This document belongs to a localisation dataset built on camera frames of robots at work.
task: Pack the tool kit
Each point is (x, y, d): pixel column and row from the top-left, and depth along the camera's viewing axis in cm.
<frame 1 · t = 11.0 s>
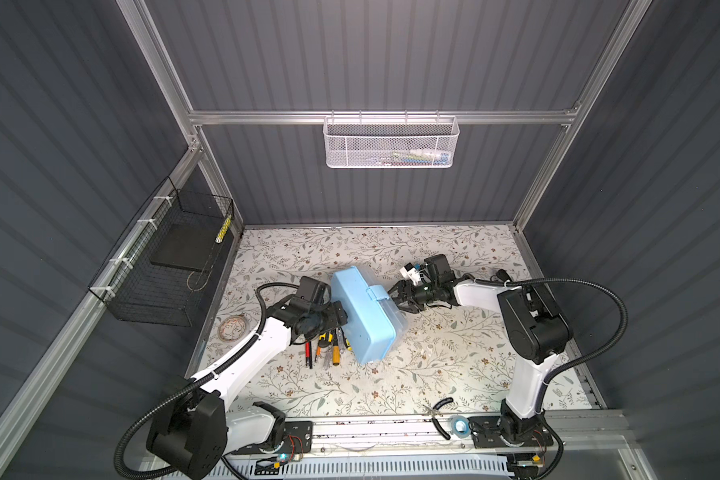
left hand: (338, 319, 84), fingers open
right hand: (391, 304, 91), fingers open
light blue plastic toolbox: (375, 322, 79), point 15 cm above the table
red handled hex key: (308, 353, 89), on the table
orange handled screwdriver: (336, 351, 88), point 2 cm above the table
yellow black screwdriver: (346, 342, 89), point 2 cm above the table

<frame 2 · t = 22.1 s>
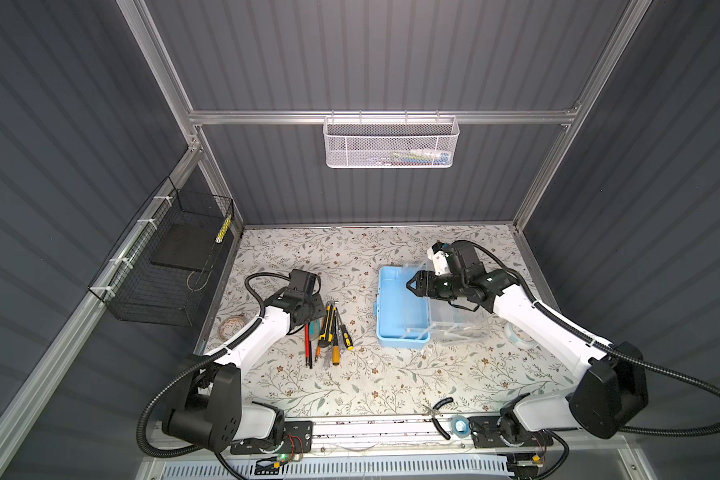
left hand: (317, 308, 89), fingers open
right hand: (417, 287, 81), fingers open
light blue plastic toolbox: (408, 319, 92), point 4 cm above the table
teal utility knife: (315, 327, 93), point 2 cm above the table
the other named things where they were.

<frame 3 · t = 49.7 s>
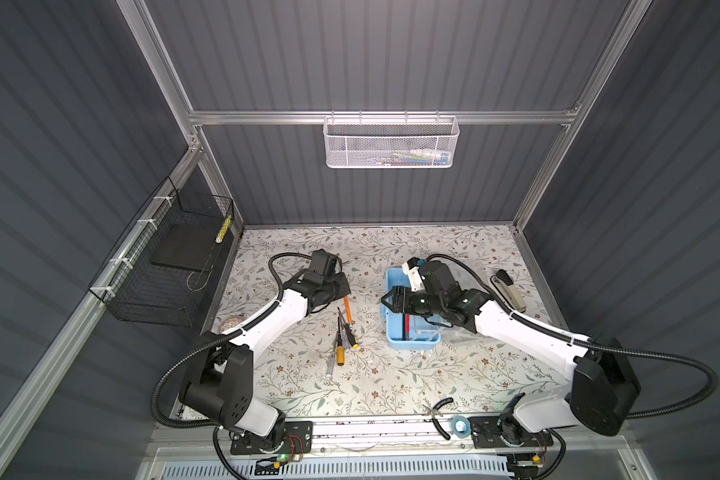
left hand: (348, 285, 88), fingers closed
right hand: (391, 302, 81), fingers open
red handled hex key: (407, 326, 94), on the table
thin orange precision screwdriver: (348, 309, 91), point 8 cm above the table
black beige stapler: (505, 282, 101), point 4 cm above the table
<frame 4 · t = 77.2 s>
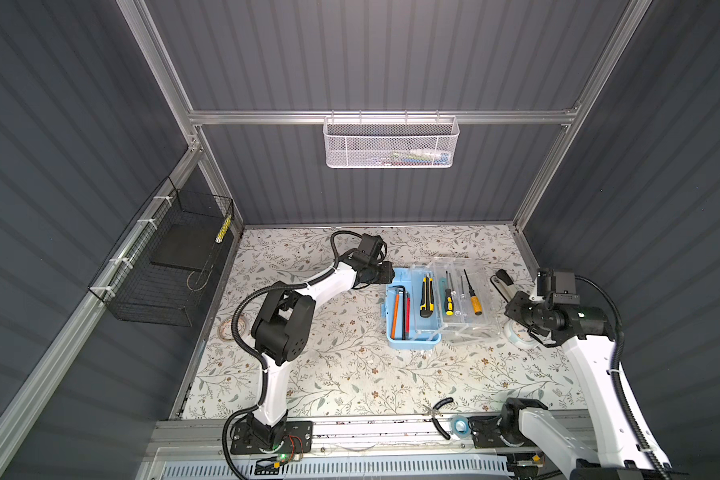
left hand: (391, 273, 96), fingers open
right hand: (517, 310, 76), fingers open
orange handled screwdriver: (475, 300, 84), point 15 cm above the table
yellow black screwdriver: (448, 300, 84), point 15 cm above the table
thin orange precision screwdriver: (396, 316, 97), on the table
black hex key: (403, 309, 98), on the table
white tape roll right: (508, 336, 91), point 2 cm above the table
